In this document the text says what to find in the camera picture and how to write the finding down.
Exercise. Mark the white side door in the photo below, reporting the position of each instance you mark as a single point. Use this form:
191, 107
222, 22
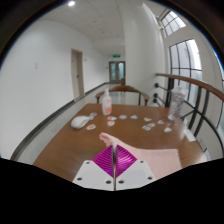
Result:
77, 73

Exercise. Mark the arched window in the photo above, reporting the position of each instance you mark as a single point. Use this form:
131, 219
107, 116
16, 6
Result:
173, 22

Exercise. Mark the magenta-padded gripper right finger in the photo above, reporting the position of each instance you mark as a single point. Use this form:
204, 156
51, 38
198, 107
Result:
131, 173

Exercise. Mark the grey double door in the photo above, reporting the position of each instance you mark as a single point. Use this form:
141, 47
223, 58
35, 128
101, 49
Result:
117, 71

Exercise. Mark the clear plastic bottle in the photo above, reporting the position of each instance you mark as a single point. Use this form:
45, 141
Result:
176, 103

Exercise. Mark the white card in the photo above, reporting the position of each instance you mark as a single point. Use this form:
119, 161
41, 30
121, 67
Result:
189, 135

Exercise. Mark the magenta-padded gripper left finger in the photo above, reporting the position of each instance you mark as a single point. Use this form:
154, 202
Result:
96, 173

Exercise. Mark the round ceiling light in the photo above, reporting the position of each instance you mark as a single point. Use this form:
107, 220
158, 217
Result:
71, 3

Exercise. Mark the tall black-framed window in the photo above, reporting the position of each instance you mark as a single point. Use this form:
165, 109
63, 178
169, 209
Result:
183, 58

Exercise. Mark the pink towel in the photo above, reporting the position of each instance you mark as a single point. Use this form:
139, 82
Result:
160, 160

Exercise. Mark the wooden chair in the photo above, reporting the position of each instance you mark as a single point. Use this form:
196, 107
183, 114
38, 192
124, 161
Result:
123, 88

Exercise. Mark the green exit sign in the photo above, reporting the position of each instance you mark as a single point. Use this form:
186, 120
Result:
116, 55

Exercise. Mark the wooden handrail with black posts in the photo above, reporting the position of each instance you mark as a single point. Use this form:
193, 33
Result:
190, 81

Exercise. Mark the white pump bottle orange label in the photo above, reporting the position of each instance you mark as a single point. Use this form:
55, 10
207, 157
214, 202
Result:
106, 105

